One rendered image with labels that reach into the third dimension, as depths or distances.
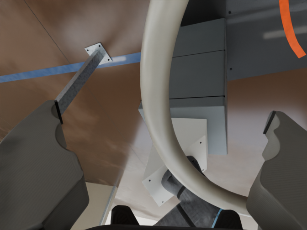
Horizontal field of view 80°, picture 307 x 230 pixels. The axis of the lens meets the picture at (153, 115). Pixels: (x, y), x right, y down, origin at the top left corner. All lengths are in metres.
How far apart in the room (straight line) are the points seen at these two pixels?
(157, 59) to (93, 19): 1.62
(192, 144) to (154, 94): 0.62
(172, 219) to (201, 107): 0.45
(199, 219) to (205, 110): 0.42
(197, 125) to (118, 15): 1.14
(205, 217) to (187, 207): 0.07
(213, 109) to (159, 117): 0.63
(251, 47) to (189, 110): 0.92
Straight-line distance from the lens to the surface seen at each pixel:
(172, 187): 0.81
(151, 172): 0.75
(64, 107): 1.50
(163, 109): 0.19
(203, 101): 0.83
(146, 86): 0.18
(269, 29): 1.58
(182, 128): 0.84
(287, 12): 1.55
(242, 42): 1.59
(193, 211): 0.75
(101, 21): 1.75
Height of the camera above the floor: 1.40
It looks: 38 degrees down
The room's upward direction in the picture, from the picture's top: 162 degrees counter-clockwise
